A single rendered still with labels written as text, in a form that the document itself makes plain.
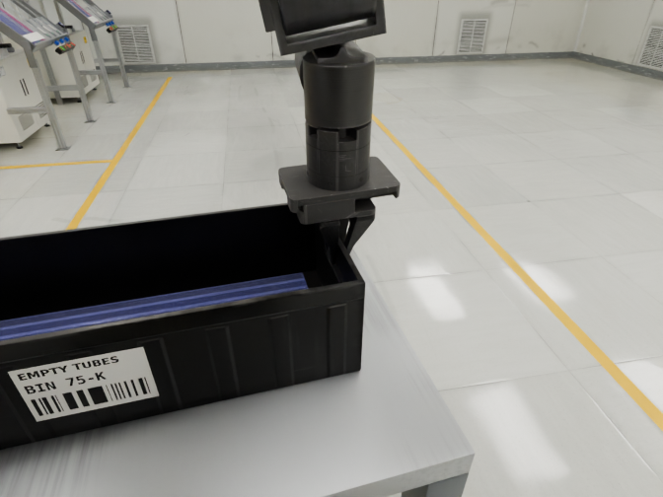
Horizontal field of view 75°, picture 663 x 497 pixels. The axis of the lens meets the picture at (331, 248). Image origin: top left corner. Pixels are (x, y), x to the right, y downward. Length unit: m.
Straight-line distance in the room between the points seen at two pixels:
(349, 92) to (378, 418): 0.28
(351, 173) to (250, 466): 0.26
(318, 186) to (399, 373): 0.20
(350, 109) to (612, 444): 1.37
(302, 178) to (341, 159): 0.05
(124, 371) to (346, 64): 0.30
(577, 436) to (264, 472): 1.25
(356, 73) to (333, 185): 0.09
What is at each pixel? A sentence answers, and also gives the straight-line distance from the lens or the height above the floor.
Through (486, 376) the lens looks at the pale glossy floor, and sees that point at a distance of 1.59.
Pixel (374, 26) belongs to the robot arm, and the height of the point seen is 1.11.
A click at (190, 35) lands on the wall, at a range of 6.72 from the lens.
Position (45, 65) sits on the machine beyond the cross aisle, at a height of 0.38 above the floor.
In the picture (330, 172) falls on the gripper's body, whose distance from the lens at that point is 0.37.
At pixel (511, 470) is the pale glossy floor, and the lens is 1.40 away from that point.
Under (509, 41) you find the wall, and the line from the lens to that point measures 7.81.
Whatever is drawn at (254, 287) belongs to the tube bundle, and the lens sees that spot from 0.48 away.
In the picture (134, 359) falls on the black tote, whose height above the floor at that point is 0.87.
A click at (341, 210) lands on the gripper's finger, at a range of 0.38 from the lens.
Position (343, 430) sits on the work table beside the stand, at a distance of 0.41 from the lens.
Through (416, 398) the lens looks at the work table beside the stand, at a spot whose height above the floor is 0.80.
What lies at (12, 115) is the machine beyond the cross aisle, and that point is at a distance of 4.06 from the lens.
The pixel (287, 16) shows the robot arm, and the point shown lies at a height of 1.11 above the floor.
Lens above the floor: 1.14
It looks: 33 degrees down
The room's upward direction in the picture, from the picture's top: straight up
